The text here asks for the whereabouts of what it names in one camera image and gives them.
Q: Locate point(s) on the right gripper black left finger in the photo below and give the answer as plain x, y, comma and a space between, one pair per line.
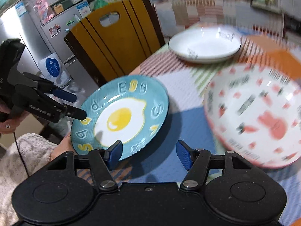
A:
101, 163

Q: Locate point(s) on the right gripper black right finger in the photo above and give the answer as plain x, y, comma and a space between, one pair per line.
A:
196, 162

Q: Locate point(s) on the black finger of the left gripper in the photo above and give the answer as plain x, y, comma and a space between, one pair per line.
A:
49, 87
32, 100

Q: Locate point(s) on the blue fried egg plate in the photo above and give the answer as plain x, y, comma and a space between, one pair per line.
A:
130, 109

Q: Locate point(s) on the pink bunny carrot plate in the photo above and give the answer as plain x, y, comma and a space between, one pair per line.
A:
255, 111

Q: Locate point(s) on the white Morning Honey plate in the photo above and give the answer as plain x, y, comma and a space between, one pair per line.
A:
205, 45

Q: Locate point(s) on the fluffy white sleeve forearm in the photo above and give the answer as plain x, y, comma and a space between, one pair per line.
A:
24, 157

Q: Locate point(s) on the left hand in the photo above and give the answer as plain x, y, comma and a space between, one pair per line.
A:
10, 125

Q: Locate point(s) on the right hand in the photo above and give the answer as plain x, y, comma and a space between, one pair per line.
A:
64, 146

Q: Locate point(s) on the colourful patchwork tablecloth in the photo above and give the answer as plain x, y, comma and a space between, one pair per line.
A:
233, 184

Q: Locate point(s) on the silver refrigerator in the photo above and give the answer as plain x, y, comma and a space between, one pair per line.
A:
47, 54

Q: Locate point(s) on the yellow wooden chair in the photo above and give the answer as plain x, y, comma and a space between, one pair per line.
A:
115, 39

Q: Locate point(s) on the striped counter cloth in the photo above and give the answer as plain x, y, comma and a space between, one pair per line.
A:
178, 15

